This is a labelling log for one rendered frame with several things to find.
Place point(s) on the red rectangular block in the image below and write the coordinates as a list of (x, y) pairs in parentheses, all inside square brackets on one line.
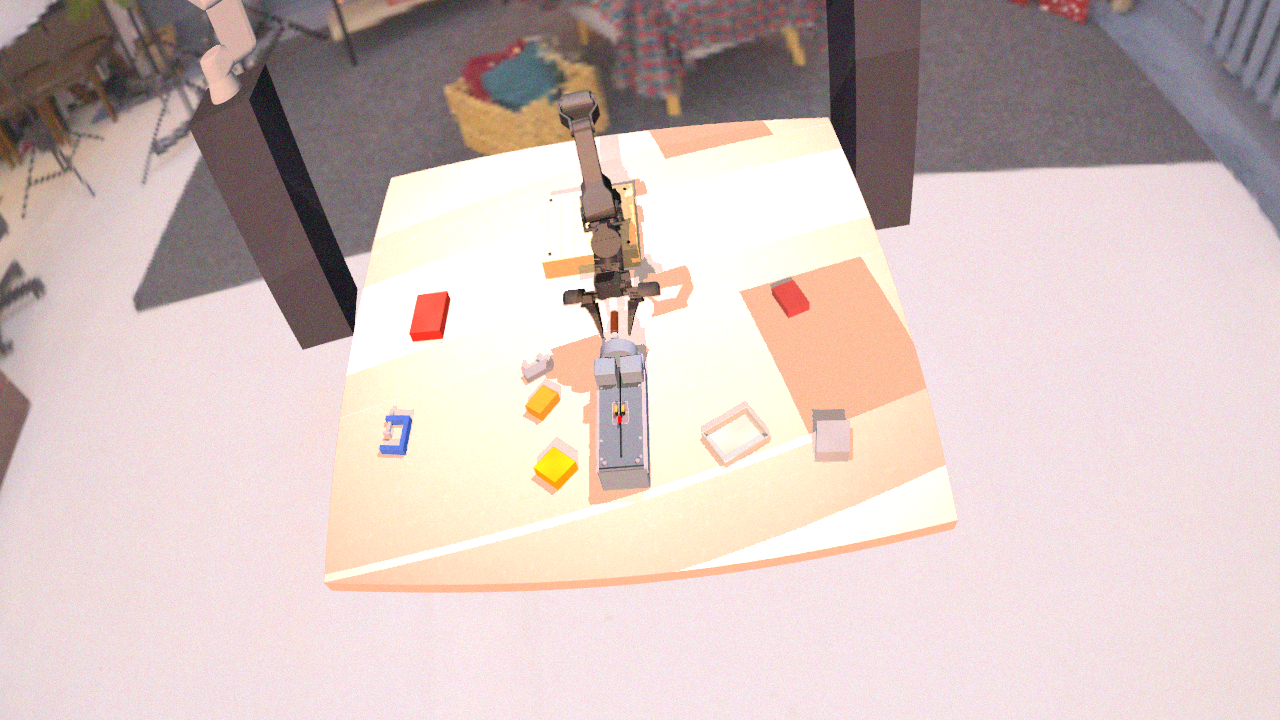
[(790, 298), (429, 316)]

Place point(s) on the blue rectangular block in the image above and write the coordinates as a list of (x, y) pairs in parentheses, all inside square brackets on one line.
[(400, 449)]

